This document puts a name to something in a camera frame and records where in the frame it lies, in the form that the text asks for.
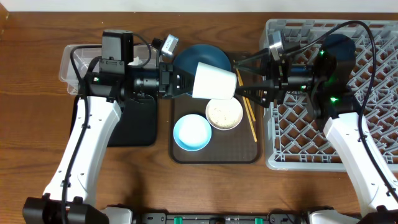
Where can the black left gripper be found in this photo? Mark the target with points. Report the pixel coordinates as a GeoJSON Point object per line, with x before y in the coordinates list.
{"type": "Point", "coordinates": [163, 73]}

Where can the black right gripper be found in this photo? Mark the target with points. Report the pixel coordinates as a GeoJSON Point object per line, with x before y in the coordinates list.
{"type": "Point", "coordinates": [275, 80]}

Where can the cream white cup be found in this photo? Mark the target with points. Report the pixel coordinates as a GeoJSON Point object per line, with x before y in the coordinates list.
{"type": "Point", "coordinates": [213, 83]}

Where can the white paper napkin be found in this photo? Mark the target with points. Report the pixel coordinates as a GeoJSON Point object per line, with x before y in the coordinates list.
{"type": "Point", "coordinates": [136, 61]}

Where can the rice pile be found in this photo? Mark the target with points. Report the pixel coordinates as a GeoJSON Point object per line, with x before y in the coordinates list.
{"type": "Point", "coordinates": [224, 113]}

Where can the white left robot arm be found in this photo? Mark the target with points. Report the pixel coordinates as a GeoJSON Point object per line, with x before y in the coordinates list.
{"type": "Point", "coordinates": [70, 195]}

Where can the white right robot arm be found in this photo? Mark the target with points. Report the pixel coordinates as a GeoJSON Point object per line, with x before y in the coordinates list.
{"type": "Point", "coordinates": [337, 113]}

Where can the grey dishwasher rack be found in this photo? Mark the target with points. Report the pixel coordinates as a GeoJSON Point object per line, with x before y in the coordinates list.
{"type": "Point", "coordinates": [292, 139]}

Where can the clear plastic waste bin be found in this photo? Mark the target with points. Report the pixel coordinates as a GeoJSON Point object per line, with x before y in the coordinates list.
{"type": "Point", "coordinates": [79, 65]}

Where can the wooden chopstick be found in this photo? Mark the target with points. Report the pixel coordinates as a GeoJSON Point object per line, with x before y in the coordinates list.
{"type": "Point", "coordinates": [253, 131]}
{"type": "Point", "coordinates": [248, 107]}

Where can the dark blue plate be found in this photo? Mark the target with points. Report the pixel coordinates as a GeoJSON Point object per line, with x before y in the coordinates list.
{"type": "Point", "coordinates": [189, 58]}

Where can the light blue bowl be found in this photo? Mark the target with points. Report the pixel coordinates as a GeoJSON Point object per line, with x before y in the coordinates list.
{"type": "Point", "coordinates": [192, 132]}

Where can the black plastic tray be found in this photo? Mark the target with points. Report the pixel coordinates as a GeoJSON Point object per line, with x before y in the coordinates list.
{"type": "Point", "coordinates": [136, 124]}

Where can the brown serving tray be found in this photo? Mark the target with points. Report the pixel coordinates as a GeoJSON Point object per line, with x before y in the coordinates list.
{"type": "Point", "coordinates": [235, 146]}

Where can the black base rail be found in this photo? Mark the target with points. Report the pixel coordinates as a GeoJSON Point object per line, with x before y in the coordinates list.
{"type": "Point", "coordinates": [217, 218]}

